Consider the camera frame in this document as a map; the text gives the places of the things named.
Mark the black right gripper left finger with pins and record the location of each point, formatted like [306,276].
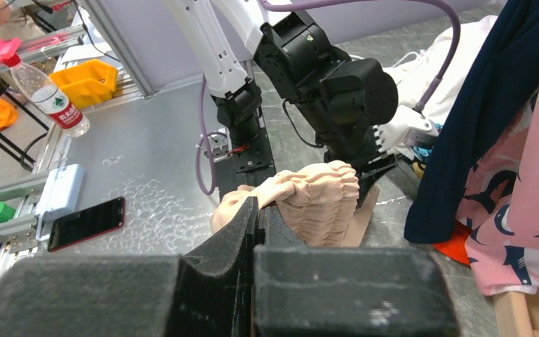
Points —
[205,292]

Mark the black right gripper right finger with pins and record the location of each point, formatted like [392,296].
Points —
[326,291]

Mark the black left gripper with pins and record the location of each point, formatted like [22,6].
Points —
[355,143]

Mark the beige drawstring shorts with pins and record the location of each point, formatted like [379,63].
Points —
[320,203]

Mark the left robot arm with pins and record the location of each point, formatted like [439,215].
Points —
[342,99]

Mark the colourful patterned garment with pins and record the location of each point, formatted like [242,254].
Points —
[422,155]

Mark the orange mesh garment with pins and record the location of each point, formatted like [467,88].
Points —
[454,248]

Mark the pink shark print garment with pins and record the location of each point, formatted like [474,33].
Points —
[501,206]

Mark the black red smartphone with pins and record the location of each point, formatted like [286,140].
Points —
[86,224]

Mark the light blue power bank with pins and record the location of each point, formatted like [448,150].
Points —
[59,196]

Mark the navy blue hanging garment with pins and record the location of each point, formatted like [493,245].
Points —
[503,76]

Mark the wooden clothes rack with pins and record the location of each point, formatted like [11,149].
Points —
[517,313]

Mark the yellow plastic bin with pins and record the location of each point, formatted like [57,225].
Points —
[88,84]

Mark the plastic water bottle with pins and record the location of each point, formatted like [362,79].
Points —
[40,90]

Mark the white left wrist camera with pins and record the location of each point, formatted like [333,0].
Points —
[407,127]

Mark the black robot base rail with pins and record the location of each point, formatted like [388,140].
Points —
[249,163]

